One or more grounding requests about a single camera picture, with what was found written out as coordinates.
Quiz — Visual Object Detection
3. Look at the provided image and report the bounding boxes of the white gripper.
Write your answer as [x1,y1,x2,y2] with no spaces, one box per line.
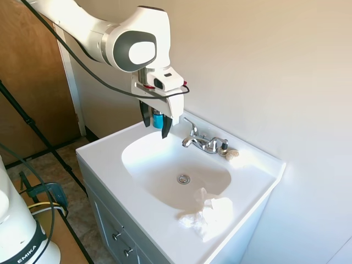
[131,74,185,139]

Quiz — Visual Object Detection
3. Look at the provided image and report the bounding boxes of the white tissue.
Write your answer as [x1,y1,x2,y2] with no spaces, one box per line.
[175,187,235,243]

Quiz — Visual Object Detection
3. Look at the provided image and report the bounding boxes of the teal jar with black lid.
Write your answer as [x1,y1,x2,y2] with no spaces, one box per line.
[152,108,165,129]

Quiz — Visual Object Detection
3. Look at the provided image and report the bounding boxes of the white sink vanity top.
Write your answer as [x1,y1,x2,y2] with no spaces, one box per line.
[75,111,287,264]

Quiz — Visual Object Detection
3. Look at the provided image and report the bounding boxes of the chrome sink faucet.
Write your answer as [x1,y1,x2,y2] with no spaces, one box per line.
[181,117,229,155]

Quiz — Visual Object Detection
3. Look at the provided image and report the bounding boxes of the black baseboard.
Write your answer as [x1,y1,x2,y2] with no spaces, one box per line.
[83,125,97,141]

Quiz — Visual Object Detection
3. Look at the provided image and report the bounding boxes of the beige seashell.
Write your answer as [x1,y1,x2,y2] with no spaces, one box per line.
[225,148,240,162]

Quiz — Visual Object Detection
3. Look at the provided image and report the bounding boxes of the grey vanity cabinet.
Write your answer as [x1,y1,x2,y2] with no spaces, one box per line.
[76,156,171,264]

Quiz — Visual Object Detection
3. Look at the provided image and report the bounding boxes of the black metal c-clamp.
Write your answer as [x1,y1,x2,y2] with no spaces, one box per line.
[18,170,69,218]

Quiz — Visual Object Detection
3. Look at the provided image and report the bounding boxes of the brown wooden door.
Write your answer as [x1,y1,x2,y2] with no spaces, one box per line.
[0,0,81,166]

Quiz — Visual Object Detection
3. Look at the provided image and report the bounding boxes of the light wooden robot table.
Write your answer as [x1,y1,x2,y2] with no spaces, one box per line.
[16,189,94,264]

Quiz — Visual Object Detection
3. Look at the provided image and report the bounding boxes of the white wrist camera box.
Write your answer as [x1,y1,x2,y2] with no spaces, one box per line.
[147,67,184,92]

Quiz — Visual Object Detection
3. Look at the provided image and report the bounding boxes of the white door frame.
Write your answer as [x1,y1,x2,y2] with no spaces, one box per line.
[53,22,87,137]

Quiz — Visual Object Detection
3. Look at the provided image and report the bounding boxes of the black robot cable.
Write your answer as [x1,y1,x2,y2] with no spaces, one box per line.
[20,0,191,98]

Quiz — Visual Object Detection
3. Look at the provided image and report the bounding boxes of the yellow cable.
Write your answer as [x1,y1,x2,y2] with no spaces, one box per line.
[28,201,69,218]

